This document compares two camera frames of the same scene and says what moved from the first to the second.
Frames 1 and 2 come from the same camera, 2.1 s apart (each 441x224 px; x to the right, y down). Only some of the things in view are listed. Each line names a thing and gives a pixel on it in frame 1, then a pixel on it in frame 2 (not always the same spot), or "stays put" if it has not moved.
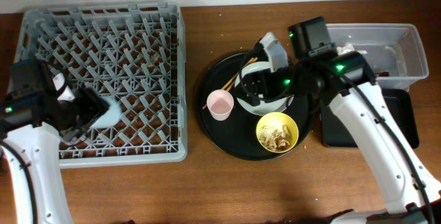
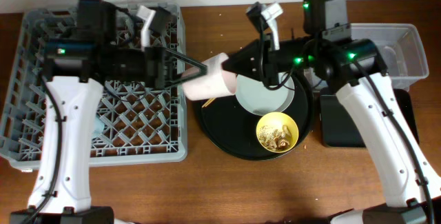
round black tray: (237, 136) stays put
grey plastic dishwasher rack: (133, 52) stays put
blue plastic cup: (111, 116) to (98, 126)
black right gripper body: (288, 80) to (296, 53)
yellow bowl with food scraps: (277, 132) stays put
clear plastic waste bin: (395, 52) stays put
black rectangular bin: (333, 134) stays put
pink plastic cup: (220, 103) to (216, 83)
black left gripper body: (85, 112) to (131, 65)
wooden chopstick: (233, 78) to (207, 103)
